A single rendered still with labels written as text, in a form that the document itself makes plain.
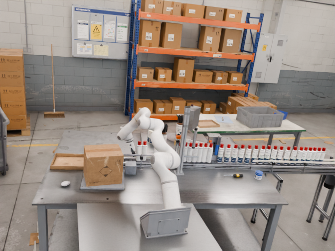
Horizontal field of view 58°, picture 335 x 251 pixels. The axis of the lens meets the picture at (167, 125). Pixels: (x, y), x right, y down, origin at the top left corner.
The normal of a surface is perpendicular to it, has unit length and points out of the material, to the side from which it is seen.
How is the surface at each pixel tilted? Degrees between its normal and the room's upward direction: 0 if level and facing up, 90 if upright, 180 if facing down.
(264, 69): 90
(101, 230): 0
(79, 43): 90
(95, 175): 90
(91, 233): 0
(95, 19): 90
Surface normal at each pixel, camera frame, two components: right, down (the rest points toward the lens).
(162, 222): 0.29, 0.36
